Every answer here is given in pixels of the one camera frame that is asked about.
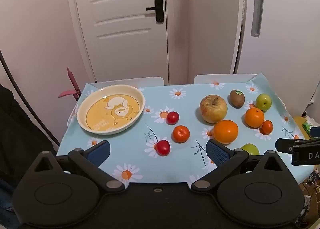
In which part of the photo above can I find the large orange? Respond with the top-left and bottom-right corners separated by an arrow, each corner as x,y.
213,120 -> 239,144

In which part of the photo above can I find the green packet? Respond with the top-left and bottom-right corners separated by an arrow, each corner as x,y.
301,121 -> 314,136

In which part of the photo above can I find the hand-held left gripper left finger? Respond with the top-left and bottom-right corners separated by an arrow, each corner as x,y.
32,140 -> 125,192

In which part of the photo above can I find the medium orange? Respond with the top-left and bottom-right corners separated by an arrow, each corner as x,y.
244,108 -> 265,128

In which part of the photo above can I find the white cabinet door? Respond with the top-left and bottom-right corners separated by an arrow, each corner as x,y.
234,0 -> 320,126

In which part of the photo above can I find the black cable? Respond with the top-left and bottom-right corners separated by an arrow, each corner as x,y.
0,49 -> 61,146

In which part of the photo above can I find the green apple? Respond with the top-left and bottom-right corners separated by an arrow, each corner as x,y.
255,93 -> 272,111
240,143 -> 260,156

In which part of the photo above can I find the white chair back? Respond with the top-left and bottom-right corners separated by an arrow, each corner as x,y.
194,74 -> 258,85
94,77 -> 165,89

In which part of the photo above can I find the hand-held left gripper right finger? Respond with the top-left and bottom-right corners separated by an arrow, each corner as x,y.
191,140 -> 284,192

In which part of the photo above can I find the brown kiwi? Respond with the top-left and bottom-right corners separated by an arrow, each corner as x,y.
228,89 -> 246,108

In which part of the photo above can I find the black door lock handle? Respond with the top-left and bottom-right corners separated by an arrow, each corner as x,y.
146,0 -> 165,23

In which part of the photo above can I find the small tangerine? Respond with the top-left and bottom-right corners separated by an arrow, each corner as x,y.
172,125 -> 190,143
261,120 -> 274,135

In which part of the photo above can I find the large yellow apple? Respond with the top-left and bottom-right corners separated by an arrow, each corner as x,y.
199,94 -> 228,124

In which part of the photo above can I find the dark cloth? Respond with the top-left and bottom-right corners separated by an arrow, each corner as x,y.
0,83 -> 58,229

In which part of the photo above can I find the blue daisy print tablecloth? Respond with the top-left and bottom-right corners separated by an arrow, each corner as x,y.
57,73 -> 315,185

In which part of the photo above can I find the red cherry tomato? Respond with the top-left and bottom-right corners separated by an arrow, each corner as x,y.
166,111 -> 180,125
156,140 -> 171,156

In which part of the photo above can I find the cream and yellow plate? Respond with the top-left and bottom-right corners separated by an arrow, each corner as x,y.
77,84 -> 146,135

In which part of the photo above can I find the white panelled door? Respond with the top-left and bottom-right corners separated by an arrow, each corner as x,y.
64,0 -> 171,86

